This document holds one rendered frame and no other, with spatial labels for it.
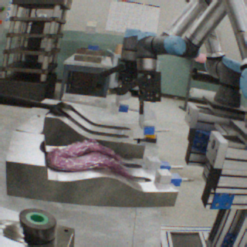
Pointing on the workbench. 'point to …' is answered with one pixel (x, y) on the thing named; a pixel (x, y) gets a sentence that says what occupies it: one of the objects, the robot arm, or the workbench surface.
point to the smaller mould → (11, 225)
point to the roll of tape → (37, 225)
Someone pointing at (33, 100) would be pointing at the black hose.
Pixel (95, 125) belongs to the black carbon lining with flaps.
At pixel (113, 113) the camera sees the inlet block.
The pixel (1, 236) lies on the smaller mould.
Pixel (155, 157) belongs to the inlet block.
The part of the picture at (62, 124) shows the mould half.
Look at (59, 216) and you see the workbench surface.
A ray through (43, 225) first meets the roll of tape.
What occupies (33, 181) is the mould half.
